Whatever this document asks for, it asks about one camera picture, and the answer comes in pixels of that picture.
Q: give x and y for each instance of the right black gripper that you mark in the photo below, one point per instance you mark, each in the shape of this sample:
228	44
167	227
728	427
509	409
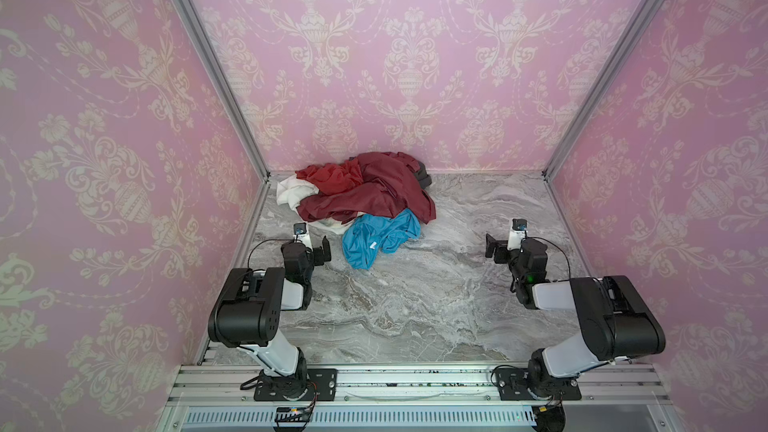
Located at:
498	247

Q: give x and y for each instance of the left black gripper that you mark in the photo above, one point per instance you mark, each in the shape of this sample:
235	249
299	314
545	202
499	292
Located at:
320	251

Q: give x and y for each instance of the white shirt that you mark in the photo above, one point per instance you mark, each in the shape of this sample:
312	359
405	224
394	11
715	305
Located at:
291	191

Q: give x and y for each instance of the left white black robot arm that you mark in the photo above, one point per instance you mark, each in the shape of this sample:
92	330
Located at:
246	317

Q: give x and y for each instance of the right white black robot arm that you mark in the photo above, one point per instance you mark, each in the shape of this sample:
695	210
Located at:
614	324

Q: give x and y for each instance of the teal blue cloth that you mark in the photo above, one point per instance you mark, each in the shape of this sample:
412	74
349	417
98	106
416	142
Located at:
370	235

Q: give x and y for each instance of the red cloth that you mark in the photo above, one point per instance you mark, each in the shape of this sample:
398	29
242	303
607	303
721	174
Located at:
331	178

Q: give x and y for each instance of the dark maroon cloth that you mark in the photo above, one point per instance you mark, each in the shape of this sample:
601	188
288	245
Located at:
389	187

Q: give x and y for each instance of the dark grey cloth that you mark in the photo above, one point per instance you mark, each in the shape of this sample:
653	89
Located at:
423	177

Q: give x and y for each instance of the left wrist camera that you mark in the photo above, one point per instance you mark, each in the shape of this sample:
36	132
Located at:
301	234

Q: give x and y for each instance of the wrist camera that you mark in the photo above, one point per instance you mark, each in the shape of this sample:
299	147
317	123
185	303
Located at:
517	233
301	234

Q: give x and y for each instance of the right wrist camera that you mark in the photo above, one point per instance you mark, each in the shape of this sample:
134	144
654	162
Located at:
517	233

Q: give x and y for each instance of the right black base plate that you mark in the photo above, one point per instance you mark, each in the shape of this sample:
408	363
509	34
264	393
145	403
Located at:
517	384

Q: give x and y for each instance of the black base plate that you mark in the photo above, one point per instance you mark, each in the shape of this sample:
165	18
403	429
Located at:
517	384
305	385

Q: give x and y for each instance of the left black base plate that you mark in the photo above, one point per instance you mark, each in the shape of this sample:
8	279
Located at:
305	385

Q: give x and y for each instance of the small electronics board with wires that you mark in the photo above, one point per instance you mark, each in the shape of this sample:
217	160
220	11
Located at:
293	416

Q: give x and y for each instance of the aluminium front rail frame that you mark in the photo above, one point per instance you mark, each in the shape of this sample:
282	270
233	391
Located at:
423	397

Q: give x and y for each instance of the left aluminium corner post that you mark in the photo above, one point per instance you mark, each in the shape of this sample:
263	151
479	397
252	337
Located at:
194	26

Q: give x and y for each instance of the aluminium corner post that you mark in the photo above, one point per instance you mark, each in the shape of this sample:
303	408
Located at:
621	52
194	26

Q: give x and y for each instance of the right aluminium corner post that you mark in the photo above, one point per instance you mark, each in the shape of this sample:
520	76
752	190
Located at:
621	52

